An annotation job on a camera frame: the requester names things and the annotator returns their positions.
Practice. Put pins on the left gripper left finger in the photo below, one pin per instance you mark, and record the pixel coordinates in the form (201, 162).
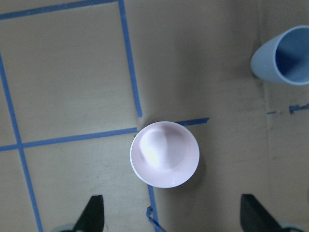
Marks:
(92, 217)

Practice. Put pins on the blue cup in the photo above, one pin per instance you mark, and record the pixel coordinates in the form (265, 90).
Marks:
(285, 58)

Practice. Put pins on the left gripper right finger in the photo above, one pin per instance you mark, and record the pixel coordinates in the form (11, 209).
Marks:
(255, 218)

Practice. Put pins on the pink bowl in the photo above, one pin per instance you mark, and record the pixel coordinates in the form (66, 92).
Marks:
(164, 154)

